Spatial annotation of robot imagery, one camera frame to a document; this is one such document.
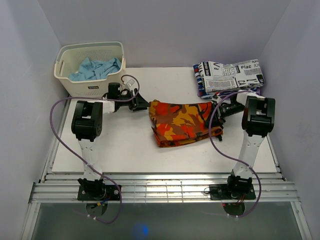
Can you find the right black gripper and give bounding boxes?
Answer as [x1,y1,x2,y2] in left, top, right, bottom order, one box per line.
[203,102,244,128]

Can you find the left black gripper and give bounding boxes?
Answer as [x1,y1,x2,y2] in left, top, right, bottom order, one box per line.
[117,88,151,112]

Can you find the orange camouflage trousers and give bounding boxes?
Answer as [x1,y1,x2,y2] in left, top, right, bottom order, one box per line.
[149,99,223,148]

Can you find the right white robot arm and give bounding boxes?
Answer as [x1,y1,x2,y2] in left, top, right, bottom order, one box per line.
[205,90,276,200]

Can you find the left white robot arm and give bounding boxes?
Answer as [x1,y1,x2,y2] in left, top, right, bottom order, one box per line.
[71,79,150,202]

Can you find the blue patterned folded trousers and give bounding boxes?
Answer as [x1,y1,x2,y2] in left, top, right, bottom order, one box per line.
[192,64,253,92]

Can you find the newspaper print folded trousers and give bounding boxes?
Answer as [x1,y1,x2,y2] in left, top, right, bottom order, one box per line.
[198,59,265,93]

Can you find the purple folded trousers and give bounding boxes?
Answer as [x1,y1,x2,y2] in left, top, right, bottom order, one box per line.
[197,87,261,99]

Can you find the light blue cloth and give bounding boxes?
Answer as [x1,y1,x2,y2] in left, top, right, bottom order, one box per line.
[68,57,122,82]

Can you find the white perforated plastic basket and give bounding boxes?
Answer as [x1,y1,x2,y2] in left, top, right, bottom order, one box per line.
[53,41,126,97]

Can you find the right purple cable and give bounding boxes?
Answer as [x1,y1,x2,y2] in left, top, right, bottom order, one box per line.
[208,90,262,219]

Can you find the purple cable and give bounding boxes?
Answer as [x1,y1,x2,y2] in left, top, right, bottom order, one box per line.
[49,74,141,224]
[208,90,262,219]

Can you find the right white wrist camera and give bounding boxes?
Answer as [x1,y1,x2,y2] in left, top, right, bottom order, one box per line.
[211,92,220,101]

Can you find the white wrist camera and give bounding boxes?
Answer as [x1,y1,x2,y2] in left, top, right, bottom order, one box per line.
[211,92,220,101]
[126,78,136,88]

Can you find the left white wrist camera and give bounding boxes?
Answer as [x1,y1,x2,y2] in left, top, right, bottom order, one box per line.
[126,78,136,88]

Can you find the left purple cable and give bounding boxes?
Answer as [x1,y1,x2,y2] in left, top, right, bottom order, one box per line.
[49,74,141,224]

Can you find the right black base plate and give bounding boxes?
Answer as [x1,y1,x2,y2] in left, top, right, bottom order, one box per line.
[209,184,256,201]

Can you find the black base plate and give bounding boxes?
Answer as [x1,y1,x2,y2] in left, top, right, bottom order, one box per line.
[209,184,256,201]
[76,185,120,202]

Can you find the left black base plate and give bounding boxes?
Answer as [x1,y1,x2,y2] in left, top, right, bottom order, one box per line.
[76,185,120,202]

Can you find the aluminium rail frame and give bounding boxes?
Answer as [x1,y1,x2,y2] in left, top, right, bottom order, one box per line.
[21,171,312,240]

